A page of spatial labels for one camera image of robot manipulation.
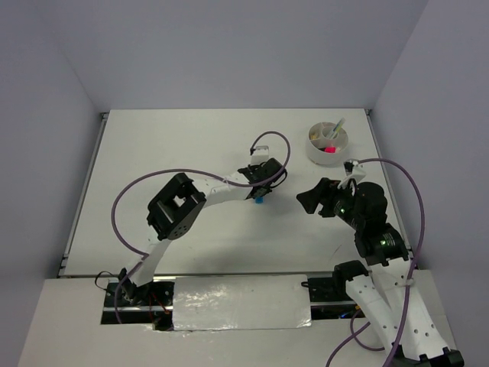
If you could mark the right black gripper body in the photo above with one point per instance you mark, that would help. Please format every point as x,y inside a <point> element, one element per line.
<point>337,202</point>

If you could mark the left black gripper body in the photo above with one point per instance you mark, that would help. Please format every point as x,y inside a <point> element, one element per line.
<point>253,170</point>

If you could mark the pink black highlighter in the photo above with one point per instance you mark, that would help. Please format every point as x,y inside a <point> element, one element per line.
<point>330,149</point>

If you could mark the yellow pen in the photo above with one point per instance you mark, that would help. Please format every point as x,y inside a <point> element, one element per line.
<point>333,133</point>

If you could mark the blue clear pen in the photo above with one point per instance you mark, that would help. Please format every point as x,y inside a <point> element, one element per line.
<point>341,123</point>

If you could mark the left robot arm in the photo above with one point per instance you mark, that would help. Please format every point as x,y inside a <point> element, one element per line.
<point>175,208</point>

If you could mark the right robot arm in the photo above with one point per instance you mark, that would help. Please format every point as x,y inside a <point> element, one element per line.
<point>381,282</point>

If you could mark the white round divided organizer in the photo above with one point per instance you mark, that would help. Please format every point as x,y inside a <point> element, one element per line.
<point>315,148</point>

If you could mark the silver foil sheet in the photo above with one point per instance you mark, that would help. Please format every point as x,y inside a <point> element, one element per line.
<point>273,302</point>

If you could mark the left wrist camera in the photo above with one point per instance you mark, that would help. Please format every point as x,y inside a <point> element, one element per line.
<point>259,155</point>

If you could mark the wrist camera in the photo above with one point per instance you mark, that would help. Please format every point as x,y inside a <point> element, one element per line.
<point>353,171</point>
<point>259,155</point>

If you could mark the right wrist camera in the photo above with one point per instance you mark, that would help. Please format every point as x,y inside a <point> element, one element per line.
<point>353,171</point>

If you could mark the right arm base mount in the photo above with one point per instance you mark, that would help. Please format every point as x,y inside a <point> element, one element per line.
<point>338,295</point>

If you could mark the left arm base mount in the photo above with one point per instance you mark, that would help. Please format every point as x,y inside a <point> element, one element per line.
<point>154,308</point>

